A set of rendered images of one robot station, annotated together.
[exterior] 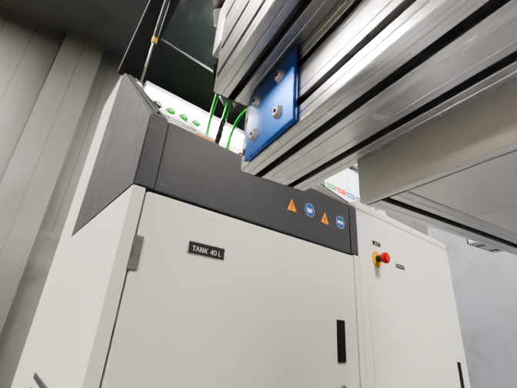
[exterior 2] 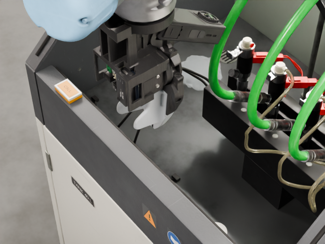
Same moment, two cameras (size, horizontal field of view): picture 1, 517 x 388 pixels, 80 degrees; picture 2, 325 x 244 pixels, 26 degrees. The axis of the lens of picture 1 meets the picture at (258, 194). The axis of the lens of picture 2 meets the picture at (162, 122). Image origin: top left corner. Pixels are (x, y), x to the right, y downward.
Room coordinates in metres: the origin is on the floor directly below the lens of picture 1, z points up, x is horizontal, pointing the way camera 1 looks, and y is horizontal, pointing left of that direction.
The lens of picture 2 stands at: (0.78, -0.81, 1.90)
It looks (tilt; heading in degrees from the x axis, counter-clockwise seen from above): 48 degrees down; 89
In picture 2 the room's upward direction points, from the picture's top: straight up
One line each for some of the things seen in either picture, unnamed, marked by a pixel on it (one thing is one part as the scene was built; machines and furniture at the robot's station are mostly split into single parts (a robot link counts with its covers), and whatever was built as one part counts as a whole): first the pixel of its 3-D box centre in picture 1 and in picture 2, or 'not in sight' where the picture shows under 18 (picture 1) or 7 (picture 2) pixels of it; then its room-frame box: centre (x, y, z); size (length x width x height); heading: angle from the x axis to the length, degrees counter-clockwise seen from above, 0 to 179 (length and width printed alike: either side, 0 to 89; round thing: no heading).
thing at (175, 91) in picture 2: not in sight; (166, 85); (0.79, -0.18, 1.28); 0.05 x 0.02 x 0.09; 128
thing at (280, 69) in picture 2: not in sight; (279, 71); (0.99, 0.05, 1.09); 0.02 x 0.02 x 0.03
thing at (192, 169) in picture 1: (271, 201); (140, 190); (0.75, -0.03, 0.87); 0.62 x 0.04 x 0.16; 128
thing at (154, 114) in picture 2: not in sight; (150, 115); (0.77, -0.19, 1.24); 0.06 x 0.03 x 0.09; 38
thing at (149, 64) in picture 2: not in sight; (139, 48); (0.76, -0.18, 1.34); 0.09 x 0.08 x 0.12; 38
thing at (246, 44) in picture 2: not in sight; (247, 46); (0.94, 0.11, 1.09); 0.02 x 0.02 x 0.03
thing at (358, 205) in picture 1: (381, 233); not in sight; (1.25, -0.53, 0.96); 0.70 x 0.22 x 0.03; 128
